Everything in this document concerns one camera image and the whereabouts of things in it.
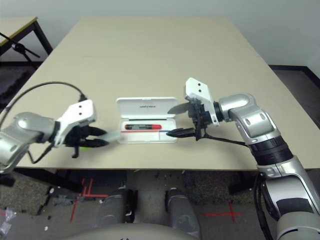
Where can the green highlighter with clear cap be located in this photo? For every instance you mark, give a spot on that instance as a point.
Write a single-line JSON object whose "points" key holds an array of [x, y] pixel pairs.
{"points": [[112, 136]]}

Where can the red floor tape lines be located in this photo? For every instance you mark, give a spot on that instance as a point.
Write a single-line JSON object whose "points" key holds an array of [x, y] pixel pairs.
{"points": [[87, 193]]}

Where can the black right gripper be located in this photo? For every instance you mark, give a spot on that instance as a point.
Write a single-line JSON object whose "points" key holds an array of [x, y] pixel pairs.
{"points": [[202, 115]]}

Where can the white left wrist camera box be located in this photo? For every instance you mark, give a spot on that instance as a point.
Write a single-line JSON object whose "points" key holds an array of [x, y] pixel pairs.
{"points": [[80, 110]]}

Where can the red black whiteboard marker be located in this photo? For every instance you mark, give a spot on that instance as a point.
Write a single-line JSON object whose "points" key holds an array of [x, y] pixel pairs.
{"points": [[142, 126]]}

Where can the grey robot torso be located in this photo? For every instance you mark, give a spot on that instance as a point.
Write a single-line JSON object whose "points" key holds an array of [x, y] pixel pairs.
{"points": [[130, 232]]}

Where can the black tripod stand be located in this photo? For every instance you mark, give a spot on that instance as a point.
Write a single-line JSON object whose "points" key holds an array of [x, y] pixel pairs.
{"points": [[17, 47]]}

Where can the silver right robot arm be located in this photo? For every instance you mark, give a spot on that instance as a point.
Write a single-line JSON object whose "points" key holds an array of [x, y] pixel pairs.
{"points": [[250, 117]]}

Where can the black foam floor mat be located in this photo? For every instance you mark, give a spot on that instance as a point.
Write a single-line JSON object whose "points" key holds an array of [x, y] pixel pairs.
{"points": [[11, 82]]}

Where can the grey foam scrap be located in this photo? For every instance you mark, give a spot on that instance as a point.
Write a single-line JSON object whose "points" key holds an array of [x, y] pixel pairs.
{"points": [[63, 198]]}

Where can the red floor tape cross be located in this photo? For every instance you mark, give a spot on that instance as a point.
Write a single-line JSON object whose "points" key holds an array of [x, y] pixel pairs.
{"points": [[231, 214]]}

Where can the white Unitree pencil case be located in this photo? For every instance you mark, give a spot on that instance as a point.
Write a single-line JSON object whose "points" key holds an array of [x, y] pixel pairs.
{"points": [[132, 107]]}

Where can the black main table frame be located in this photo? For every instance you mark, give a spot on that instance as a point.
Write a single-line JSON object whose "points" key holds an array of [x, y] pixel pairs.
{"points": [[240, 185]]}

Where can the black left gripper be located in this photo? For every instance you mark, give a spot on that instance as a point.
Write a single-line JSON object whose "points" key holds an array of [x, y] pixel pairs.
{"points": [[77, 136]]}

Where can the grey left robot leg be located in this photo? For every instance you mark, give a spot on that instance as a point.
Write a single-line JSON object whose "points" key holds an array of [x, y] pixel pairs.
{"points": [[115, 210]]}

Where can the crumpled clear plastic bag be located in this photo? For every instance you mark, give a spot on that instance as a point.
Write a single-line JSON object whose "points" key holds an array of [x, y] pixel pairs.
{"points": [[5, 221]]}

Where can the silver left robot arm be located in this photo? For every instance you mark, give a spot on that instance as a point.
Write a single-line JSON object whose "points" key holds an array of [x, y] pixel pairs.
{"points": [[25, 127]]}

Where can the beige side table black frame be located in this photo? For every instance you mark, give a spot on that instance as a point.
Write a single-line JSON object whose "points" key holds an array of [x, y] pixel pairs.
{"points": [[15, 25]]}

